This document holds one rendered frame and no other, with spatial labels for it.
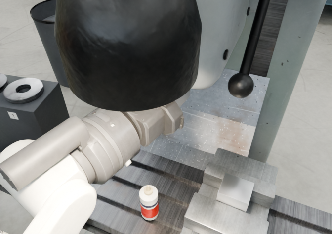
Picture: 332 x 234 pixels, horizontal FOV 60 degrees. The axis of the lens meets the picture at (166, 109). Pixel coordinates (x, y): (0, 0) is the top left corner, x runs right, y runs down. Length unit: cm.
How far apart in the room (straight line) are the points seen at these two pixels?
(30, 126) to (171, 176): 37
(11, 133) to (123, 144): 49
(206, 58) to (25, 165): 22
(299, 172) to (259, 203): 142
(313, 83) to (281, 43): 209
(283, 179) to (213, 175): 138
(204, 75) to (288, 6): 47
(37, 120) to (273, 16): 61
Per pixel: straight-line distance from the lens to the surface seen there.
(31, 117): 74
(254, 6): 48
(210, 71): 33
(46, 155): 33
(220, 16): 30
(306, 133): 235
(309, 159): 218
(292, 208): 78
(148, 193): 63
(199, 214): 59
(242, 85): 33
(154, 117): 41
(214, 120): 89
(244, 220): 60
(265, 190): 65
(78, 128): 35
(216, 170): 65
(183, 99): 48
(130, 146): 39
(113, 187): 76
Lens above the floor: 153
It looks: 42 degrees down
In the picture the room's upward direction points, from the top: straight up
